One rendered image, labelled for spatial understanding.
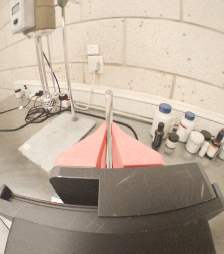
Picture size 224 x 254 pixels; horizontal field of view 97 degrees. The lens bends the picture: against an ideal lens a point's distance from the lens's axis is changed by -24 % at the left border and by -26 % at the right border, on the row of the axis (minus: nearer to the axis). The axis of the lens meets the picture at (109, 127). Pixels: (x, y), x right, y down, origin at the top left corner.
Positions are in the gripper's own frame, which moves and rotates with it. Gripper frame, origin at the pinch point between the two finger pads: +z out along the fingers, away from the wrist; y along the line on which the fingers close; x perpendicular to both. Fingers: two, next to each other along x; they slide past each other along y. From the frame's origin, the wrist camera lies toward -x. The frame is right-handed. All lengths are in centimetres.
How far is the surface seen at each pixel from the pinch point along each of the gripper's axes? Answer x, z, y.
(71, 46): -8, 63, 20
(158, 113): 14.5, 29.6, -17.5
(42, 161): 24.0, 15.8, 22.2
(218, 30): -21, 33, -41
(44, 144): 23.9, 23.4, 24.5
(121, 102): 17.8, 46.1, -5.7
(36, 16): -18.3, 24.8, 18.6
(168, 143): 23.0, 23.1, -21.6
